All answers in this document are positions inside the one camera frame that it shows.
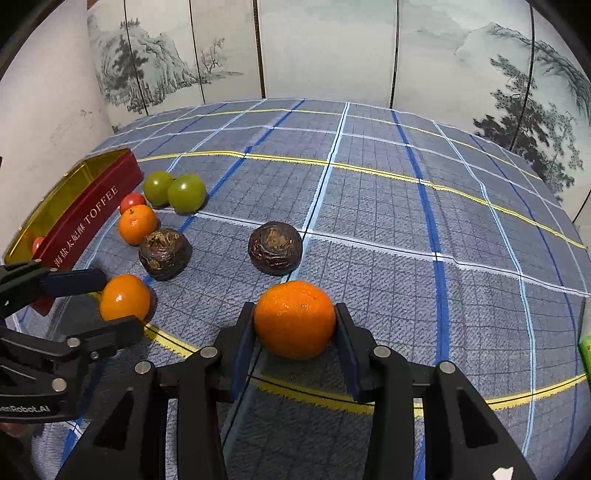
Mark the large orange mandarin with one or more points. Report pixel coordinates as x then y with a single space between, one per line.
294 319

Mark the blue plaid tablecloth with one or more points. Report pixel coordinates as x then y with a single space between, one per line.
392 258

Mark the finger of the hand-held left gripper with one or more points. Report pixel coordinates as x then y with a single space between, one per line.
76 281
117 332

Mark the red tin box gold inside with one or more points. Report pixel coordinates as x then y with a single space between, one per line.
87 207

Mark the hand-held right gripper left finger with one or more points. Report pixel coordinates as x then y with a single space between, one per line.
242 357

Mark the landscape painted folding screen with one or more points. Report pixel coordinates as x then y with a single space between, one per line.
323 46

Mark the dark brown water chestnut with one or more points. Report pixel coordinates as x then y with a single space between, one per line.
165 254
275 248

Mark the green packet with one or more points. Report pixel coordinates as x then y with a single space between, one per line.
585 355

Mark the red tomato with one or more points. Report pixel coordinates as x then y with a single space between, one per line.
38 244
131 201

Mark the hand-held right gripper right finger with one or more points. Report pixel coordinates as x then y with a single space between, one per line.
348 357

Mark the green tomato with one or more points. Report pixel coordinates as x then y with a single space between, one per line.
156 188
187 194

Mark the orange mandarin with stem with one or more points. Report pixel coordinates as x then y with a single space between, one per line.
137 226

